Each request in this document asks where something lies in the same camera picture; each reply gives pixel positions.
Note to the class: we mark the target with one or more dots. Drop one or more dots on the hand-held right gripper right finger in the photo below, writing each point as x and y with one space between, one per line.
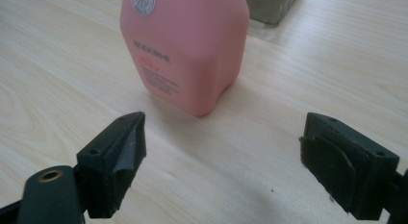
346 166

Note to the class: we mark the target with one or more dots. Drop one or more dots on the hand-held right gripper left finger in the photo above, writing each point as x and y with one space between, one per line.
106 160

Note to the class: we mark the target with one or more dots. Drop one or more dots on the pink pump bottle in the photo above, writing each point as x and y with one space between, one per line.
184 54

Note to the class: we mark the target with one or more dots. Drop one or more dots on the transparent brown plastic box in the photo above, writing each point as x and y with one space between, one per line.
269 6

